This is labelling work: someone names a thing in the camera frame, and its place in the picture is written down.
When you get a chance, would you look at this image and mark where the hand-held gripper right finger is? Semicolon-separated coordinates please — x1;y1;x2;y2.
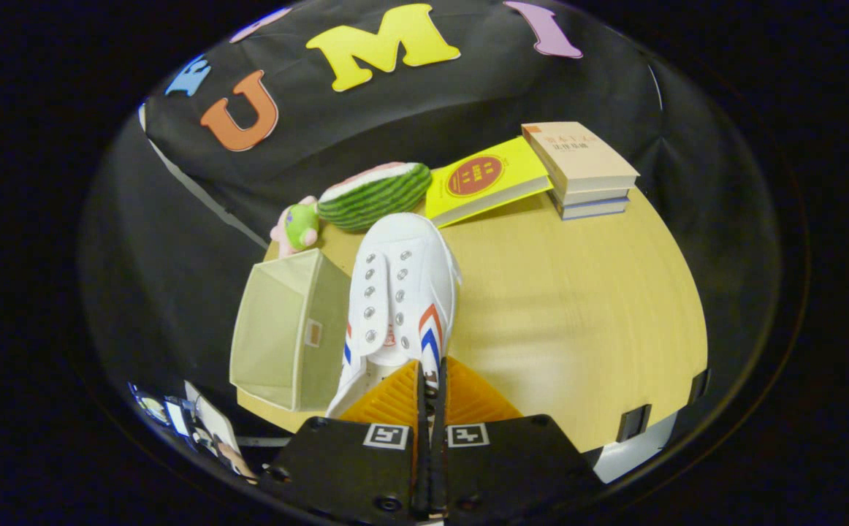
430;357;606;523

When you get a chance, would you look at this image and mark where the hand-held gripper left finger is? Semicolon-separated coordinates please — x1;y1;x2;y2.
258;359;430;525

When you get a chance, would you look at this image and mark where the beige fabric storage box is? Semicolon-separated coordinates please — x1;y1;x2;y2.
229;248;352;412

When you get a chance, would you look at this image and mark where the white canvas shoe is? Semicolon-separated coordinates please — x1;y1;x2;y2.
324;213;463;419

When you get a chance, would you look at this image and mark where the white flat panel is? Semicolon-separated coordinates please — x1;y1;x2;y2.
183;380;239;455

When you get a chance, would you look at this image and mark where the pink star plush toy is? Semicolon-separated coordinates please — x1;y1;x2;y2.
270;195;321;258

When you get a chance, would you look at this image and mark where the blue-grey book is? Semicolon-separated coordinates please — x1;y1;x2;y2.
555;196;631;221

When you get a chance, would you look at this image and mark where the watermelon slice plush toy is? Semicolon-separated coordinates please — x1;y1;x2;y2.
317;161;433;233

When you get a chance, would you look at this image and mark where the white-edged book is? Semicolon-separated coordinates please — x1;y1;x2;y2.
552;186;631;207

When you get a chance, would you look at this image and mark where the yellow book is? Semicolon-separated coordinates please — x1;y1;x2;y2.
425;136;554;229

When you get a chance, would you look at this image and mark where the thick beige book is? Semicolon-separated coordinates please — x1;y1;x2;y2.
521;121;640;195

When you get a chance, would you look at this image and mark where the black backdrop cloth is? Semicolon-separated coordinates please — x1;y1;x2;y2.
77;0;783;439

